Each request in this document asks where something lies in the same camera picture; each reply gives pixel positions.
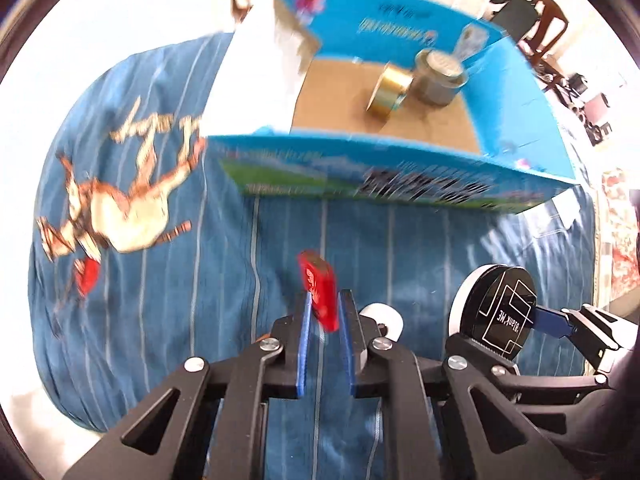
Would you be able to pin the orange floral pillow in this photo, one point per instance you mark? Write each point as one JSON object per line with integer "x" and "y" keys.
{"x": 620, "y": 240}

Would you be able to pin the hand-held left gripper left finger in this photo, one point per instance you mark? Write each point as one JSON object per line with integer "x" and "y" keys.
{"x": 300, "y": 345}

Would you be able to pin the blue striped printed blanket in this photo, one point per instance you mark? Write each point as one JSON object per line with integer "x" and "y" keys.
{"x": 210, "y": 240}

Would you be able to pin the blue cardboard box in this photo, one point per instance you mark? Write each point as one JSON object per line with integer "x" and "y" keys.
{"x": 380, "y": 105}

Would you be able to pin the small white cup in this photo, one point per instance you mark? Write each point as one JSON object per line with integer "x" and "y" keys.
{"x": 382, "y": 321}

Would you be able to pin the black round tin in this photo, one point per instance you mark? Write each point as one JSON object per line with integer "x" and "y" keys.
{"x": 502, "y": 310}

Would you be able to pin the round metal tin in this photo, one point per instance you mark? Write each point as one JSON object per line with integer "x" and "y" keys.
{"x": 440, "y": 77}

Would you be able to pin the wooden chair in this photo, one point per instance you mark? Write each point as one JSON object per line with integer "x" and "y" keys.
{"x": 547, "y": 17}

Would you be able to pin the pink suitcase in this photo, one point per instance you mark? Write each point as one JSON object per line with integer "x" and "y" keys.
{"x": 597, "y": 106}

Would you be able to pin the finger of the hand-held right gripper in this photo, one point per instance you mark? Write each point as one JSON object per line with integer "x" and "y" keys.
{"x": 540, "y": 382}
{"x": 552, "y": 323}

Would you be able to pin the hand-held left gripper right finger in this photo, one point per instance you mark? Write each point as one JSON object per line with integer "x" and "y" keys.
{"x": 347, "y": 345}

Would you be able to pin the red rectangular box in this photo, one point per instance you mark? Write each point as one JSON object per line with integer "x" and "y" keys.
{"x": 320, "y": 287}

